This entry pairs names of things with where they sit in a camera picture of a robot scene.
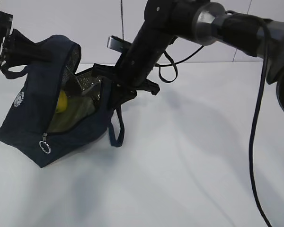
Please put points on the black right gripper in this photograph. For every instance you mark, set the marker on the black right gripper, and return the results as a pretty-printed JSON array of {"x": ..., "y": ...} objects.
[{"x": 120, "y": 91}]

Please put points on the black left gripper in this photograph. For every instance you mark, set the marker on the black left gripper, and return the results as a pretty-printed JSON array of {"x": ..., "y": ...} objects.
[{"x": 23, "y": 49}]

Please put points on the glass container green lid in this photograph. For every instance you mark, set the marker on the glass container green lid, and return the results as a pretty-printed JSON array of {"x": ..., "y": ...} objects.
[{"x": 77, "y": 109}]

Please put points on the yellow lemon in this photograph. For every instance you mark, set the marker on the yellow lemon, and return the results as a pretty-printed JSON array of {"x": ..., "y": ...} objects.
[{"x": 62, "y": 102}]

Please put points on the navy insulated lunch bag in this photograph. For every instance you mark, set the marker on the navy insulated lunch bag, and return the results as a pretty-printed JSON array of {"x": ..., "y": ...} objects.
[{"x": 26, "y": 123}]

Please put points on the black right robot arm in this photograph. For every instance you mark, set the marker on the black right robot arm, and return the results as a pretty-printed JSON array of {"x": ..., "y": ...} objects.
[{"x": 200, "y": 21}]

